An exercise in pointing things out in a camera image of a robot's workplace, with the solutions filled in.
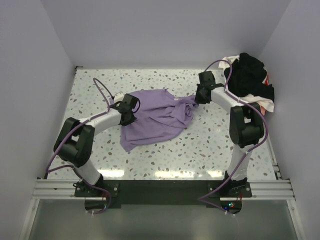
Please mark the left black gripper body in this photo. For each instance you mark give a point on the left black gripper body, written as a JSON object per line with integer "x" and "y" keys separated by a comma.
{"x": 131, "y": 119}

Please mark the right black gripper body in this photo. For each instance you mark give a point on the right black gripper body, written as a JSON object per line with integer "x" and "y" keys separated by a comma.
{"x": 199, "y": 98}

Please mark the purple t shirt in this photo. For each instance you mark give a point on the purple t shirt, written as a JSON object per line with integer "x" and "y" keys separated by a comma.
{"x": 161, "y": 117}

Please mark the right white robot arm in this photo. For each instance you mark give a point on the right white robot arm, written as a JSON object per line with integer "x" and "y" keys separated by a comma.
{"x": 246, "y": 128}

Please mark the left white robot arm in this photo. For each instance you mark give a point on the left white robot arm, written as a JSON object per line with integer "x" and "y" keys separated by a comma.
{"x": 75, "y": 140}

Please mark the white laundry basket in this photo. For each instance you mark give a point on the white laundry basket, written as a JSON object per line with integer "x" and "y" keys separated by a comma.
{"x": 232, "y": 85}

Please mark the white pink t shirt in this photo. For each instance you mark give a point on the white pink t shirt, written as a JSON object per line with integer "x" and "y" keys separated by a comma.
{"x": 264, "y": 103}

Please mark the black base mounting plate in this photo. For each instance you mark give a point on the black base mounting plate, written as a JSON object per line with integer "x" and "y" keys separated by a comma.
{"x": 113, "y": 194}

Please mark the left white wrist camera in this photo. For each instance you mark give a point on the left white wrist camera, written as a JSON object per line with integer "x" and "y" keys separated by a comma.
{"x": 118, "y": 97}

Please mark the aluminium frame rail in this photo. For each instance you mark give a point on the aluminium frame rail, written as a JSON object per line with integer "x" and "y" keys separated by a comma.
{"x": 62, "y": 189}

